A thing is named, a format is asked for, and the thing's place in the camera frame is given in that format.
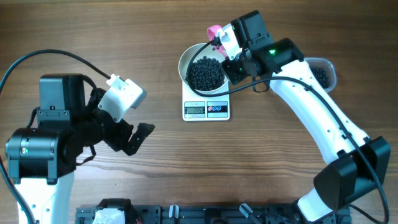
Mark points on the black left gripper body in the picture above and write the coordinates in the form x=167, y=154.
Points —
x=102, y=126

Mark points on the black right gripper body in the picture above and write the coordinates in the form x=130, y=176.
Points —
x=235, y=70

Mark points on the pink measuring scoop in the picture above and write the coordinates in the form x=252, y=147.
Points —
x=219, y=37

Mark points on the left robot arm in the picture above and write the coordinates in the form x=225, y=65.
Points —
x=42, y=160

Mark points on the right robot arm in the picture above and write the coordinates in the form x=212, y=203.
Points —
x=355, y=163

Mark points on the white bowl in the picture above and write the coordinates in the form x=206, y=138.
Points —
x=209, y=53

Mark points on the black beans in bowl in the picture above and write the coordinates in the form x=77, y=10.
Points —
x=206, y=74

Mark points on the white digital kitchen scale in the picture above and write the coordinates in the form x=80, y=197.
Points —
x=198, y=108

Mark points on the clear plastic food container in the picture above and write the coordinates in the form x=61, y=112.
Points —
x=326, y=65

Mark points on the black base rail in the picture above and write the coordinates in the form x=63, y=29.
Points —
x=117, y=210

